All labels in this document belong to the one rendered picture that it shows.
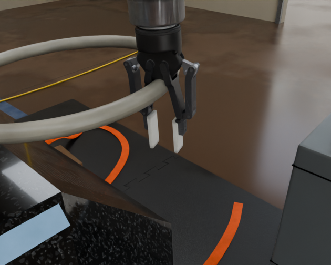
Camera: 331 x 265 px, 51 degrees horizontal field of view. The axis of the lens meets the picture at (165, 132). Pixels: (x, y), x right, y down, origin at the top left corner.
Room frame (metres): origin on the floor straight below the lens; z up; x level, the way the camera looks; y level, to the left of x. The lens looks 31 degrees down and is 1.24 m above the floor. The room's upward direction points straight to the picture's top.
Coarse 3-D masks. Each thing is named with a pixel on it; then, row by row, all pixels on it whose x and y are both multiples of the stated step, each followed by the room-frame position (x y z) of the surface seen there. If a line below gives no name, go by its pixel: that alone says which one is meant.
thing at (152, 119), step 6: (150, 114) 0.58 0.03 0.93; (156, 114) 0.59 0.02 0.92; (150, 120) 0.57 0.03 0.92; (156, 120) 0.59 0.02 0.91; (150, 126) 0.57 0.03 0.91; (156, 126) 0.59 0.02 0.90; (150, 132) 0.57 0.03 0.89; (156, 132) 0.58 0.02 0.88; (150, 138) 0.57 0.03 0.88; (156, 138) 0.58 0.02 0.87; (150, 144) 0.57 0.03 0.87; (156, 144) 0.58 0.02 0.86
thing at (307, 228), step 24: (312, 144) 0.67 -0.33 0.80; (312, 168) 0.64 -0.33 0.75; (288, 192) 0.67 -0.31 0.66; (312, 192) 0.63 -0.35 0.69; (288, 216) 0.66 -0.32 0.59; (312, 216) 0.62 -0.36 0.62; (288, 240) 0.65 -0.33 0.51; (312, 240) 0.61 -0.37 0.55; (288, 264) 0.64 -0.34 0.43; (312, 264) 0.60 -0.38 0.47
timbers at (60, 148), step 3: (54, 147) 1.66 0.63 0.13; (57, 147) 1.66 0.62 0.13; (60, 147) 1.66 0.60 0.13; (63, 147) 1.66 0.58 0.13; (60, 150) 1.63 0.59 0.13; (63, 150) 1.63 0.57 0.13; (66, 150) 1.63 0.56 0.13; (63, 153) 1.61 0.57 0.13; (66, 153) 1.61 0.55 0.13; (69, 153) 1.61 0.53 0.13; (69, 156) 1.58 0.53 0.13; (72, 156) 1.58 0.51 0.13; (75, 159) 1.55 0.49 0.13; (78, 162) 1.52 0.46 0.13; (81, 162) 1.52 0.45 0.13; (81, 165) 1.51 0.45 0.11
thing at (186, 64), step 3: (183, 60) 0.55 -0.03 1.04; (186, 60) 0.56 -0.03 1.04; (183, 63) 0.55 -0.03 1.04; (186, 63) 0.55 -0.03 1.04; (189, 63) 0.55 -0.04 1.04; (192, 63) 0.55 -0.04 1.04; (183, 66) 0.55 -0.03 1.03; (186, 66) 0.55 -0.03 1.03; (189, 66) 0.55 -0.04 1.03; (195, 66) 0.54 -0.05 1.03; (183, 69) 0.55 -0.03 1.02; (186, 69) 0.55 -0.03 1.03; (183, 72) 0.55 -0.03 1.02; (186, 72) 0.54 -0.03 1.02; (195, 72) 0.54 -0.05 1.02
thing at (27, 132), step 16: (16, 48) 0.84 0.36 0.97; (32, 48) 0.85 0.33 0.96; (48, 48) 0.87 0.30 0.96; (64, 48) 0.88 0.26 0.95; (80, 48) 0.89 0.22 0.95; (0, 64) 0.79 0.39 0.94; (160, 80) 0.56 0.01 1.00; (128, 96) 0.50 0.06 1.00; (144, 96) 0.51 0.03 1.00; (160, 96) 0.54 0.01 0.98; (80, 112) 0.46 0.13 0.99; (96, 112) 0.46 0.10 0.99; (112, 112) 0.47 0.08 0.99; (128, 112) 0.48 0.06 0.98; (0, 128) 0.43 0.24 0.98; (16, 128) 0.43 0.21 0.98; (32, 128) 0.43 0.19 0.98; (48, 128) 0.43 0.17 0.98; (64, 128) 0.43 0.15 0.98; (80, 128) 0.44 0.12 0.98
